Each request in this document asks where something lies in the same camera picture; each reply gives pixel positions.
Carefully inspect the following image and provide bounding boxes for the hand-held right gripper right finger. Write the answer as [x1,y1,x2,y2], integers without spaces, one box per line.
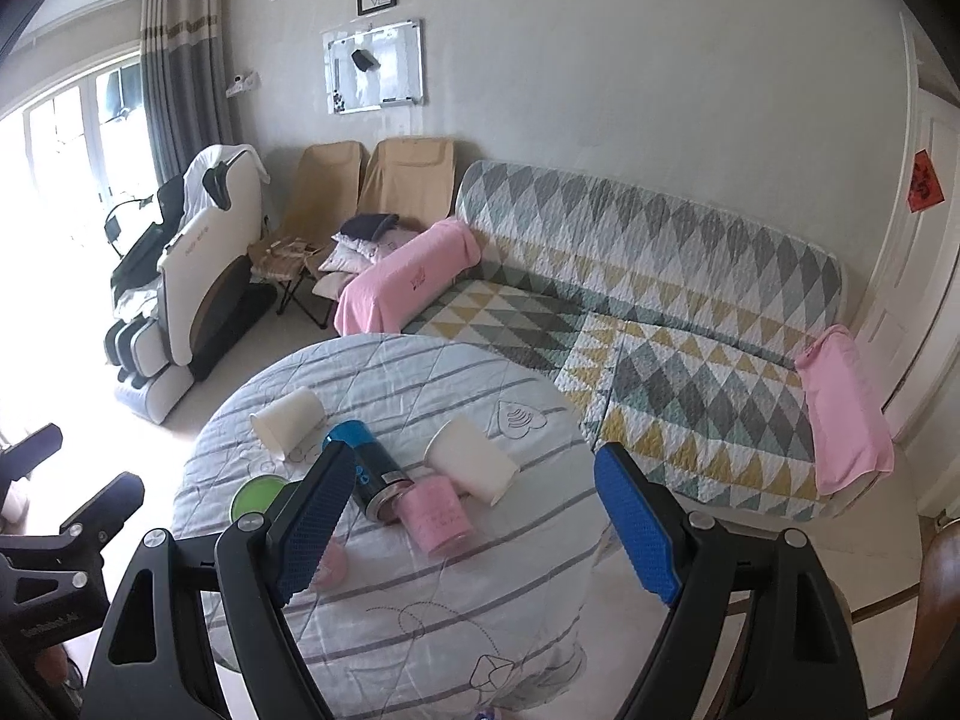
[592,442,890,720]

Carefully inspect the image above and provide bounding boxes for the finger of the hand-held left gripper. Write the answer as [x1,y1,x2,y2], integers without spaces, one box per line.
[0,424,63,492]
[46,471,146,567]

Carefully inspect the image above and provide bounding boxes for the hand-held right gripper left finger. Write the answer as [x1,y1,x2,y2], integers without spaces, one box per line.
[75,441,357,720]

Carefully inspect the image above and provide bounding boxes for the blue metal cup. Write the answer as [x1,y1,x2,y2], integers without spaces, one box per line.
[322,420,417,522]

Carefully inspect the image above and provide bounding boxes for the white paper cup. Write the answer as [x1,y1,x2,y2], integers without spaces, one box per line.
[250,387,327,464]
[423,418,521,507]

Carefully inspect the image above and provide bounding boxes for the small pink cup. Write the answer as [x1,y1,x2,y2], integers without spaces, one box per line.
[311,540,350,592]

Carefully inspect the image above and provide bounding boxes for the green cup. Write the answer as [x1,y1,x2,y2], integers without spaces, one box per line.
[230,476,290,522]

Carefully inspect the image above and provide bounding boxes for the round table with striped cloth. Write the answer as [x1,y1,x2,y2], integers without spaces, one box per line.
[171,331,617,720]

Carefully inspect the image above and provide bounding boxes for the sofa with diamond-pattern cover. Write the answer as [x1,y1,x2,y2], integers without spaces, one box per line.
[405,160,893,522]

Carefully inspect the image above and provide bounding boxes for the pink towel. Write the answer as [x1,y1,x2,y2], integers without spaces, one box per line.
[795,325,895,496]
[334,219,482,336]

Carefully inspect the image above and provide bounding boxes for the white massage chair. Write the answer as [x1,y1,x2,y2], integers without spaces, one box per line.
[105,144,275,425]

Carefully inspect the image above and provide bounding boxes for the pale pink pillows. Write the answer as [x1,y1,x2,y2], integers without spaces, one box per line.
[319,229,417,275]

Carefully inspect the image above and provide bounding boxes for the glass balcony door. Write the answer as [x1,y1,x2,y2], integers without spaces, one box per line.
[0,52,151,286]

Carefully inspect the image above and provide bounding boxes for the dark folded garment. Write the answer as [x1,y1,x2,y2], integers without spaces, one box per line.
[341,214,402,241]

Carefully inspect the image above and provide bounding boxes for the brown wooden chair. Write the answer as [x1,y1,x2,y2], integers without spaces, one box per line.
[919,517,960,691]

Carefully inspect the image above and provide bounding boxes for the beige folding chair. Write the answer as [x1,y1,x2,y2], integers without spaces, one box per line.
[247,141,368,316]
[315,136,457,331]

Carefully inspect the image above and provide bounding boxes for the white door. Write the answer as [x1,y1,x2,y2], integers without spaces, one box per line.
[855,15,960,518]

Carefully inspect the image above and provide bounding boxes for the grey curtain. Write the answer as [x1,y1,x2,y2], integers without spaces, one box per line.
[139,0,237,188]

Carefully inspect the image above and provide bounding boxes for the red paper door decoration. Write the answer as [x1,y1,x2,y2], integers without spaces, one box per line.
[906,150,942,217]

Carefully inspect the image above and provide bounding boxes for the wall whiteboard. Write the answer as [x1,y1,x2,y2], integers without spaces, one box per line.
[322,19,426,115]

